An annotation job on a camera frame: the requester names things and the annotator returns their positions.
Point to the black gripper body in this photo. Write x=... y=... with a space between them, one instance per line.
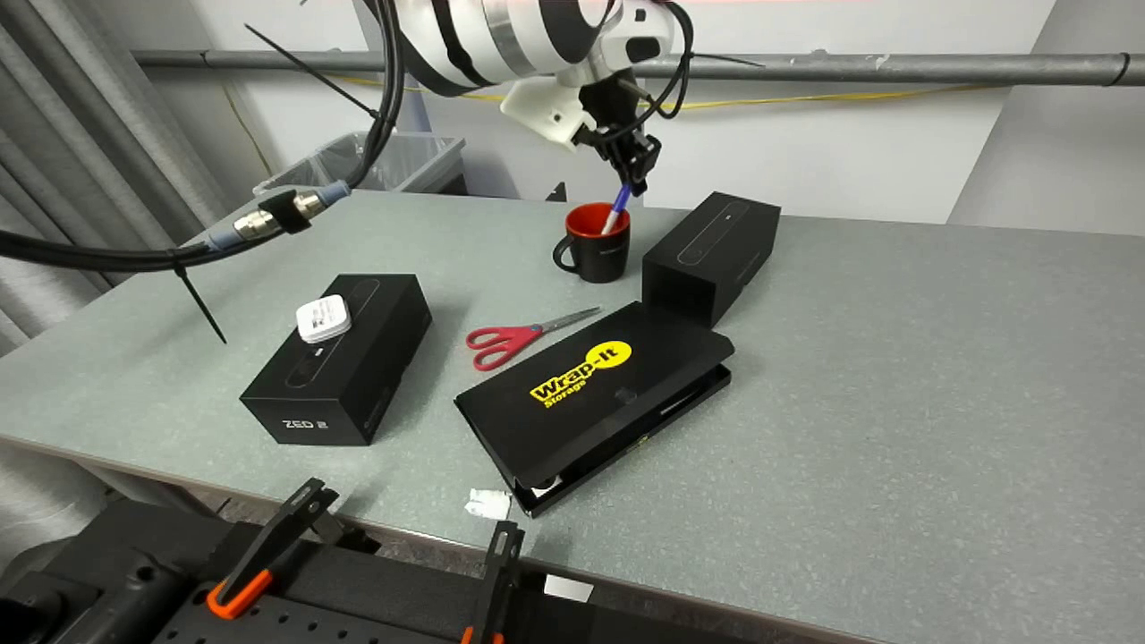
x=609 y=105

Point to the blue pen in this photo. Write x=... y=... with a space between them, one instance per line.
x=620 y=204

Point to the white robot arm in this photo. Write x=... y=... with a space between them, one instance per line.
x=504 y=36

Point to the black mug red inside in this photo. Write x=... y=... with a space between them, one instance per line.
x=601 y=254

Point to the long plain black box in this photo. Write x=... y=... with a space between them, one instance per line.
x=704 y=254

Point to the grey plastic bin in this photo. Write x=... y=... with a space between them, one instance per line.
x=412 y=161

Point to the black case yellow logo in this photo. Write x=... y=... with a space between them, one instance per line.
x=620 y=411

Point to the black zip tie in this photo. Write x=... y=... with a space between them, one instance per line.
x=309 y=56
x=202 y=304

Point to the small white device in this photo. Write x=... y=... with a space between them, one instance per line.
x=322 y=320

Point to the small white tape piece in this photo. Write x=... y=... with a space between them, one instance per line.
x=488 y=503

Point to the white label sticker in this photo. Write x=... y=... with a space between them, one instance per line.
x=566 y=587

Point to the black table edge bracket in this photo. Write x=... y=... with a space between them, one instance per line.
x=555 y=192

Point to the grey metal pipe rail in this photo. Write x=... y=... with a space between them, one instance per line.
x=897 y=70

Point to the black stereo camera box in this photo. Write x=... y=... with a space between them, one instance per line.
x=358 y=362

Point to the grey slanted frame bar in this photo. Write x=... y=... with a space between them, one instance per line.
x=74 y=119

